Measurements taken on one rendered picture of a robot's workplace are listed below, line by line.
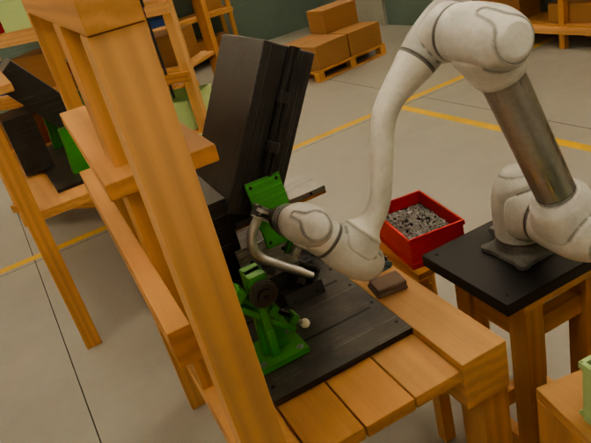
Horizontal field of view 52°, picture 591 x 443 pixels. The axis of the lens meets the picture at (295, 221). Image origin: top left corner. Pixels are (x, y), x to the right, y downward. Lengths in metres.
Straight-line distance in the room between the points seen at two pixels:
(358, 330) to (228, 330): 0.62
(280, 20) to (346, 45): 3.91
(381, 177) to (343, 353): 0.48
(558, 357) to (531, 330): 1.04
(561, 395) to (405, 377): 0.37
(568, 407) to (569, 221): 0.44
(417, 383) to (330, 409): 0.22
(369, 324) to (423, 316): 0.15
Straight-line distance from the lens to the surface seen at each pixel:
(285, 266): 1.82
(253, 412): 1.29
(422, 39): 1.47
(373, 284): 1.82
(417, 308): 1.74
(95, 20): 0.95
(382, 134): 1.46
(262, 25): 11.75
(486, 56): 1.32
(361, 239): 1.47
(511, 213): 1.80
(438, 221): 2.18
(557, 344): 2.99
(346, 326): 1.72
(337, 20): 8.56
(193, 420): 2.99
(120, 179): 1.31
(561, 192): 1.62
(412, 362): 1.60
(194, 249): 1.07
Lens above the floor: 1.94
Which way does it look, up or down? 26 degrees down
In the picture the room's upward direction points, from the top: 15 degrees counter-clockwise
